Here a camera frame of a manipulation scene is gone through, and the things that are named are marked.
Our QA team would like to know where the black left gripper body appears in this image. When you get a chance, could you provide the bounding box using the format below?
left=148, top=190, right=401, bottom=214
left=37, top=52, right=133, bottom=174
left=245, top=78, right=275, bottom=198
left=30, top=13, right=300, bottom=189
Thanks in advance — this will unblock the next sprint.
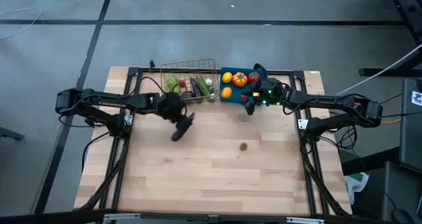
left=157, top=94, right=187, bottom=121

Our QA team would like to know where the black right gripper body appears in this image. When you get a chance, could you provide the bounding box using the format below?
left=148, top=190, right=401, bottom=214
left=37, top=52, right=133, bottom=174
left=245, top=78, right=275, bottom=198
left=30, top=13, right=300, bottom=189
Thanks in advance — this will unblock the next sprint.
left=252, top=80, right=286, bottom=107

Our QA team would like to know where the green ridged gourd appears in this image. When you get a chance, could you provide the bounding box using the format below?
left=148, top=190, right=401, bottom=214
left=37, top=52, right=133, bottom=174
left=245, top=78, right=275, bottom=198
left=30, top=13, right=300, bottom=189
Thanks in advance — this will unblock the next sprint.
left=166, top=75, right=181, bottom=94

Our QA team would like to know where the large red tomato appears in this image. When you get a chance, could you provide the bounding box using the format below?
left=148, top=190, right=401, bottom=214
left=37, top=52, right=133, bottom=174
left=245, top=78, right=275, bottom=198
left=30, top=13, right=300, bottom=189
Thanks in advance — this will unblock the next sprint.
left=247, top=70, right=261, bottom=84

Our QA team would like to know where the orange persimmon with green stem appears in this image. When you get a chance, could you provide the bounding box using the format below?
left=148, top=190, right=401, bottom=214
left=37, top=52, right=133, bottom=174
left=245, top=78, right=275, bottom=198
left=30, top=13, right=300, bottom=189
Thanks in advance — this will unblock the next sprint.
left=231, top=71, right=249, bottom=88

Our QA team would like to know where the small purple eggplant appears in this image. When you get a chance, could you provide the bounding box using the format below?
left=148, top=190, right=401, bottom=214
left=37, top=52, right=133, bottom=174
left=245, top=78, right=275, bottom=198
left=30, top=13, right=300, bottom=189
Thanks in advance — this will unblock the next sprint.
left=189, top=77, right=202, bottom=98

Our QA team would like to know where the green cucumber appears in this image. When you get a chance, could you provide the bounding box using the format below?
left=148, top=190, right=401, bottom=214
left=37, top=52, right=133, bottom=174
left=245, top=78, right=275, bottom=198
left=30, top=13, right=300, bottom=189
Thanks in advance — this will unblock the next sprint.
left=195, top=74, right=215, bottom=101

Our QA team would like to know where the blue plastic bin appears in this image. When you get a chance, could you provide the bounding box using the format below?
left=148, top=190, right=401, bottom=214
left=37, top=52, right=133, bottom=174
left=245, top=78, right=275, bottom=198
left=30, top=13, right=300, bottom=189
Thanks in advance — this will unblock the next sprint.
left=219, top=67, right=270, bottom=105

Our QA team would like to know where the green and white bag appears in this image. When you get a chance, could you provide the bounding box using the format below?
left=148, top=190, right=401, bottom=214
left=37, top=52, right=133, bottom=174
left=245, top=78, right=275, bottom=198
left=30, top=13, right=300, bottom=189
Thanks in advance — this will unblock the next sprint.
left=344, top=171, right=370, bottom=205

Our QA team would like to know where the black cabinet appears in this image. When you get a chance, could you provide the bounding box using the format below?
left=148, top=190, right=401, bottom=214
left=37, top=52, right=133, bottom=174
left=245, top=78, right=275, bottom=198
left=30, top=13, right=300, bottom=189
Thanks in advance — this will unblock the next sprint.
left=398, top=78, right=422, bottom=174

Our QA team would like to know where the black stand leg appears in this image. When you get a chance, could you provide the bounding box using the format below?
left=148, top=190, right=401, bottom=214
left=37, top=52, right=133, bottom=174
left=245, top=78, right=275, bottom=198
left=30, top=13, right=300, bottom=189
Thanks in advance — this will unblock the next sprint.
left=331, top=0, right=422, bottom=78

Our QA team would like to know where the dark furniture foot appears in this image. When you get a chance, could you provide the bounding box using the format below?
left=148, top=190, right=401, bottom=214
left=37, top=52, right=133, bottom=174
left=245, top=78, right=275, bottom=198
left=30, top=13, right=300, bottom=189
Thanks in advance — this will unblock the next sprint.
left=0, top=126, right=26, bottom=142

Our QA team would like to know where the black case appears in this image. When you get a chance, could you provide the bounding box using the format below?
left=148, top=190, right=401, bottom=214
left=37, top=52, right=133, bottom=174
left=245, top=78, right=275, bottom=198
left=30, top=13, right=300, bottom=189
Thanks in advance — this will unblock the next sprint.
left=382, top=161, right=422, bottom=224

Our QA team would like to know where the black computer mouse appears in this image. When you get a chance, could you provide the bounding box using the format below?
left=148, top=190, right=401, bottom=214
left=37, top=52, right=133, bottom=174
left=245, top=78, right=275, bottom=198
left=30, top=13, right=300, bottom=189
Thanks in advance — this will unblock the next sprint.
left=391, top=208, right=411, bottom=224

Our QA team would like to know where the black aluminium table frame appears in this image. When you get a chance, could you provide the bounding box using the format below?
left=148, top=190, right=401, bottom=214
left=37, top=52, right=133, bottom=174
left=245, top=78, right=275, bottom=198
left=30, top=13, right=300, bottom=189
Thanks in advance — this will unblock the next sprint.
left=74, top=65, right=352, bottom=218

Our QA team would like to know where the gold wire basket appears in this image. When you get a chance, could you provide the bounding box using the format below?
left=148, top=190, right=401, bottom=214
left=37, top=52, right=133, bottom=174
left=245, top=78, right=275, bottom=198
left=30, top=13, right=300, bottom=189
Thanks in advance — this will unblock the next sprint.
left=160, top=58, right=221, bottom=103

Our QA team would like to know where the black cable bundle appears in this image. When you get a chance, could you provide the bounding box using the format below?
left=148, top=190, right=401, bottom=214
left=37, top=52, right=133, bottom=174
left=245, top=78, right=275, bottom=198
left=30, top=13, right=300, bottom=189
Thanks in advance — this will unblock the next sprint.
left=336, top=123, right=359, bottom=151

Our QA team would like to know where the thick white cable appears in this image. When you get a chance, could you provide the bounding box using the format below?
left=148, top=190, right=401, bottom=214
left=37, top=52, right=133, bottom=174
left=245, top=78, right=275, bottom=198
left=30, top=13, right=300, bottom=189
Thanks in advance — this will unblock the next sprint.
left=336, top=44, right=422, bottom=96

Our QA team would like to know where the long silver frame bracket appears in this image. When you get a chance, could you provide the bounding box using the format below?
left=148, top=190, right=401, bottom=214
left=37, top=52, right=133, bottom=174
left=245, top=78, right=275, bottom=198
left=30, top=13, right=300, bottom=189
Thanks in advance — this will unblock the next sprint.
left=286, top=216, right=326, bottom=224
left=102, top=213, right=142, bottom=222

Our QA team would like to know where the long black cable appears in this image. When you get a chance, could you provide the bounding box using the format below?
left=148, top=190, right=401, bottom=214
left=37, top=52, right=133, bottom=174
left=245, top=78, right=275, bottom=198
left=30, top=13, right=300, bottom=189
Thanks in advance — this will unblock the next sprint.
left=382, top=111, right=422, bottom=119

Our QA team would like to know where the thin white floor cable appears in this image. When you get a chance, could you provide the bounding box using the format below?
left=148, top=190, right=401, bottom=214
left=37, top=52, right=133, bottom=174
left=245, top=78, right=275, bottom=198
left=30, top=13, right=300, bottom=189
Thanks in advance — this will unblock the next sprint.
left=0, top=5, right=43, bottom=40

